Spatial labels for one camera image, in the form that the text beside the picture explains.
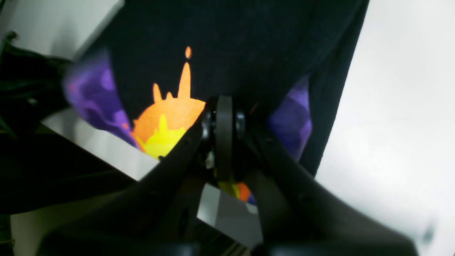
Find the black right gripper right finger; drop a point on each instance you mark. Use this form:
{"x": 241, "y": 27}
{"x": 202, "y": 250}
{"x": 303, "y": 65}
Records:
{"x": 298, "y": 217}

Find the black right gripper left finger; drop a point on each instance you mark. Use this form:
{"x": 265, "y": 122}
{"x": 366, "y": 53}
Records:
{"x": 156, "y": 216}

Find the black T-shirt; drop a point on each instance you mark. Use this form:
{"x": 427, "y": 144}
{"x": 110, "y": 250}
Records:
{"x": 149, "y": 74}

